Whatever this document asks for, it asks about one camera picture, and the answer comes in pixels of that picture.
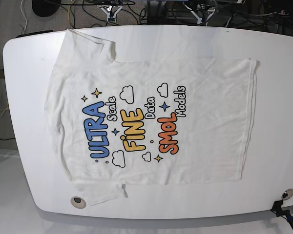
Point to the white printed T-shirt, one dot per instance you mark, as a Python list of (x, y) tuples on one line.
[(171, 121)]

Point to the right table cable grommet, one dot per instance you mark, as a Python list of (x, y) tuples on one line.
[(287, 194)]

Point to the left table cable grommet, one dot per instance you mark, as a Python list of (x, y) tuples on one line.
[(78, 202)]

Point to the table cable grommet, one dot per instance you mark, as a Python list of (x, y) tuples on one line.
[(78, 202), (287, 194)]

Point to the black round floor base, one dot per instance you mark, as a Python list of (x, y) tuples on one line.
[(45, 8)]

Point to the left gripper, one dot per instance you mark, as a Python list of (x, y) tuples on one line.
[(201, 11)]

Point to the black aluminium frame stand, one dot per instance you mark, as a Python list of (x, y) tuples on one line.
[(158, 12)]

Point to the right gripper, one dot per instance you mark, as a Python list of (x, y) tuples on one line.
[(111, 12)]

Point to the black clamp with cable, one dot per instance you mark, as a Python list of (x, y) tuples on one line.
[(279, 212)]

